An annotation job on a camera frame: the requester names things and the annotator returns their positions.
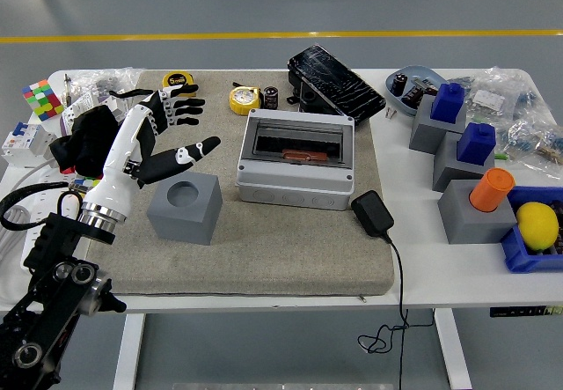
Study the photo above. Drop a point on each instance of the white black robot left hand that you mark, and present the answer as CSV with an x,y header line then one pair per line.
x,y
119,165

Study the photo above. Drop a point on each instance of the grey electrical box with lid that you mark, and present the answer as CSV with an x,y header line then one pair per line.
x,y
299,196

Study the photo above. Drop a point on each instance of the orange cylinder battery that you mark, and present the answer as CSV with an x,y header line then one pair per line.
x,y
492,189
303,155

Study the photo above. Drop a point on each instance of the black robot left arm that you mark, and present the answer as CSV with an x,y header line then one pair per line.
x,y
44,311

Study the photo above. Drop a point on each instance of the black plastic box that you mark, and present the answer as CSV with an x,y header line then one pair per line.
x,y
310,97

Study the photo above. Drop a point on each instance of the small colourful puzzle cube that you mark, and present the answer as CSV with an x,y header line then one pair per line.
x,y
85,184

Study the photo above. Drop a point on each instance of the black cloth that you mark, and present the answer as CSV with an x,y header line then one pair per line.
x,y
90,139

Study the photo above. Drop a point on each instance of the white power strip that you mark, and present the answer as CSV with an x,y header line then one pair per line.
x,y
39,196

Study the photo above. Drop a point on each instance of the clear bag of parts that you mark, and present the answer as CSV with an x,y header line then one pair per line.
x,y
497,95
536,143
105,79

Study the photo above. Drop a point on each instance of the grey block with round hole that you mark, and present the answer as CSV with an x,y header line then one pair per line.
x,y
184,222

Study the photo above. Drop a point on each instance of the silver screwdriver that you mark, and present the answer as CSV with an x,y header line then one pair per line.
x,y
67,88

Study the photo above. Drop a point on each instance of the white circuit breaker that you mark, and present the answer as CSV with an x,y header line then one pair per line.
x,y
26,143

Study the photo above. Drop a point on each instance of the yellow square tape measure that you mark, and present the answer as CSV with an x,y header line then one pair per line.
x,y
176,78

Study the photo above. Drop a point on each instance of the yellow round tape measure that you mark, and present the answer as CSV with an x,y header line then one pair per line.
x,y
244,99

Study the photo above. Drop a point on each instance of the black capacitor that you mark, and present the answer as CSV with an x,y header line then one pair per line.
x,y
271,97
400,84

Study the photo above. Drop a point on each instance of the white table leg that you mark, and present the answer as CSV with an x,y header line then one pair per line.
x,y
129,350
453,350

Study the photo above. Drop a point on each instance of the grey-brown mat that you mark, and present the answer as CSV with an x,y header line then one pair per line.
x,y
286,253

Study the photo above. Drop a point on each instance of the black cracked phone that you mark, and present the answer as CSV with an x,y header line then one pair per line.
x,y
338,82

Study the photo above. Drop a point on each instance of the black power adapter plug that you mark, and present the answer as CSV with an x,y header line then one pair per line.
x,y
371,214

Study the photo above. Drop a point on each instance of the dark red capacitor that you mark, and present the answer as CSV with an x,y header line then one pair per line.
x,y
412,96

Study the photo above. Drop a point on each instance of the grey holder block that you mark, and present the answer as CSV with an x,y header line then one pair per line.
x,y
424,134
470,227
453,170

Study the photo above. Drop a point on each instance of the blue-grey oval tray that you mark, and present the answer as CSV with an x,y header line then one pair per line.
x,y
413,73

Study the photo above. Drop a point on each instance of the silver metal part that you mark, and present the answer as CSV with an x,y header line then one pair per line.
x,y
424,85

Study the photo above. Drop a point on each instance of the blue plastic block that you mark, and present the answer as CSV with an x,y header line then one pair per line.
x,y
476,145
448,104

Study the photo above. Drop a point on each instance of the small green part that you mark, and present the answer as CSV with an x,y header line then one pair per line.
x,y
501,156

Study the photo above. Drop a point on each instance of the blue plastic bin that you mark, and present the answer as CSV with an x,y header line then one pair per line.
x,y
514,253

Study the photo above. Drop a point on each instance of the yellow lemon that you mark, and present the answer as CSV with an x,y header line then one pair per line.
x,y
536,226

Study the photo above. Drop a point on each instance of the black table control panel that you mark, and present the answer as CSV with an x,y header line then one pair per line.
x,y
523,311

